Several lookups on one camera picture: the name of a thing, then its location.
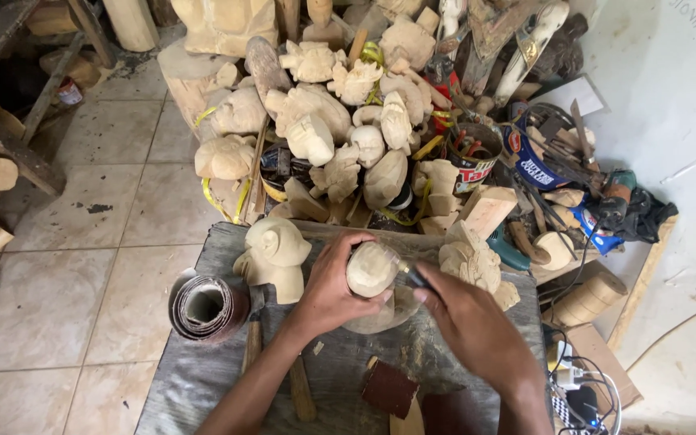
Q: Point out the person's left hand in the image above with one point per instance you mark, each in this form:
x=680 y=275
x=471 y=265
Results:
x=324 y=290

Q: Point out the person's right hand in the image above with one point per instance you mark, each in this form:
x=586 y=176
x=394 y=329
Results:
x=475 y=326

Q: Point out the small rounded wooden carving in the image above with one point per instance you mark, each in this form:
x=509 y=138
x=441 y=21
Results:
x=371 y=269

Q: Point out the small wood chip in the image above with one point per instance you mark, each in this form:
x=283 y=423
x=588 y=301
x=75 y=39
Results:
x=318 y=347

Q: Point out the unfinished wooden head carving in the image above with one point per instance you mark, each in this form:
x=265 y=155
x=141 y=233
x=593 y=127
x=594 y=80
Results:
x=275 y=254

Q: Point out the ornate carved wooden figure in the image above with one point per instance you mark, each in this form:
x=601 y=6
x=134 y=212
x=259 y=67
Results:
x=475 y=263

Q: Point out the flat pale wooden carving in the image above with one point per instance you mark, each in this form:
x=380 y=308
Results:
x=384 y=317

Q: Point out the teal power drill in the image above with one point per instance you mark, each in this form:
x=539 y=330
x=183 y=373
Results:
x=505 y=251

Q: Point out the dark brown sandpaper sheet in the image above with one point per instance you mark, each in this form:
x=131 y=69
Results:
x=454 y=414

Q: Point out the power strip with chargers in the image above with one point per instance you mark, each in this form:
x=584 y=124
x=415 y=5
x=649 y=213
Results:
x=568 y=374

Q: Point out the red-brown sandpaper piece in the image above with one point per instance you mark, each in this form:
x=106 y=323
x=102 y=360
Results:
x=389 y=388

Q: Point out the round wooden mallet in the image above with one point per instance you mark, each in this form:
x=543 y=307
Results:
x=550 y=249

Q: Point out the rectangular pale wooden block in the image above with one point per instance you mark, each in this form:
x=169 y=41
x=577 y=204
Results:
x=487 y=208

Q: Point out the stack of round wooden discs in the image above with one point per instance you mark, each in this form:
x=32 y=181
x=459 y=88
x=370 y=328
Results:
x=589 y=296

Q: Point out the roll of brown sandpaper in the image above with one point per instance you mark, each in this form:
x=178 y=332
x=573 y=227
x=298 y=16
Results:
x=206 y=309

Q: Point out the brown cardboard board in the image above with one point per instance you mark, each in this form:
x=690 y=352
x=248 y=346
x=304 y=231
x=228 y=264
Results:
x=602 y=359

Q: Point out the grey cloth work mat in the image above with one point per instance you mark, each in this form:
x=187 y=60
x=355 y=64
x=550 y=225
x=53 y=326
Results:
x=203 y=374

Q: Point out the blue plastic bag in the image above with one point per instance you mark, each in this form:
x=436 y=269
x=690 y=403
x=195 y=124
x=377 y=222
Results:
x=595 y=232

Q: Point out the tin can with tools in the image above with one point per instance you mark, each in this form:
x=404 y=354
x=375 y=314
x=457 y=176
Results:
x=475 y=160

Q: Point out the heap of unfinished wooden carvings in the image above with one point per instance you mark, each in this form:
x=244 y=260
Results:
x=336 y=121

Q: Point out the blue tin can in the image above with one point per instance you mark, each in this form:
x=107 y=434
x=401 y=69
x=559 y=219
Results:
x=529 y=160

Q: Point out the angle grinder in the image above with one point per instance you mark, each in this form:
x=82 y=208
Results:
x=617 y=193

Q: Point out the black cloth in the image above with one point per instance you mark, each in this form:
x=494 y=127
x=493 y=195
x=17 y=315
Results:
x=644 y=214

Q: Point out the white sheet board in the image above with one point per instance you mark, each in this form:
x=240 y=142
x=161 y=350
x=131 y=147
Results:
x=571 y=93

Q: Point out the small paint can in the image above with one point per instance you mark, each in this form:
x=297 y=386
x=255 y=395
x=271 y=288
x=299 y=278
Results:
x=69 y=92

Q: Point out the dark wooden workbench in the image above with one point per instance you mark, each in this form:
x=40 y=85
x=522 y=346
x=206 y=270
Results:
x=3 y=121

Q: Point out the upright pale wooden post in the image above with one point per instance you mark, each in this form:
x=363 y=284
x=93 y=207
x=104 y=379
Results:
x=130 y=24

